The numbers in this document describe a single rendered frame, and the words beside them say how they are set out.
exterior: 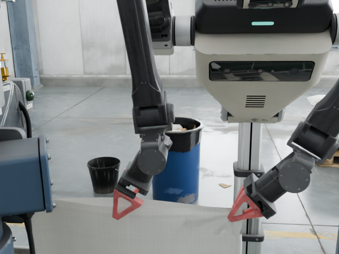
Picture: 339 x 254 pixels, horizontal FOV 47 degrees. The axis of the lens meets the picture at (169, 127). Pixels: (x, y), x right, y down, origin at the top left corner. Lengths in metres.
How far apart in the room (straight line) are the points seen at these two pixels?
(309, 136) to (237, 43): 0.44
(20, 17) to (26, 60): 0.95
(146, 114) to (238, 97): 0.51
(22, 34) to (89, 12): 1.57
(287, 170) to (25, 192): 0.45
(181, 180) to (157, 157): 2.40
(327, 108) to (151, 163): 0.35
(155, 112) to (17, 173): 0.34
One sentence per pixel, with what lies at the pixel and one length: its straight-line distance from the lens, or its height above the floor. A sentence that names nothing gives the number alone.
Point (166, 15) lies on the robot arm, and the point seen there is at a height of 1.49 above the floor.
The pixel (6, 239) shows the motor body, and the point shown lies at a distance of 0.65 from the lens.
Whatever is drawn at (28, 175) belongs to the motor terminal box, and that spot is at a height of 1.27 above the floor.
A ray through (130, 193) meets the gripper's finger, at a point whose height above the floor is 1.12.
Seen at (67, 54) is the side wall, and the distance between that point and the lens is 9.44.
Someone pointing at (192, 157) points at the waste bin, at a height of 0.41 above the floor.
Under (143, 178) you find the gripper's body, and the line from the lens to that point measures 0.86.
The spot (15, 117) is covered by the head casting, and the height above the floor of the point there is 1.25.
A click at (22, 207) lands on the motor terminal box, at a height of 1.23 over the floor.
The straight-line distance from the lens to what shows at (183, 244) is 0.91.
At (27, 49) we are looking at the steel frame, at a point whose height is 0.87.
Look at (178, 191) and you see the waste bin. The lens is 3.19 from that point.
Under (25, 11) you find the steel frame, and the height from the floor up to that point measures 1.69.
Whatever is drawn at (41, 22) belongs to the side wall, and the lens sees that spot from 9.63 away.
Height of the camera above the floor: 1.48
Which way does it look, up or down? 15 degrees down
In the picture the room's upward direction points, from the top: 1 degrees counter-clockwise
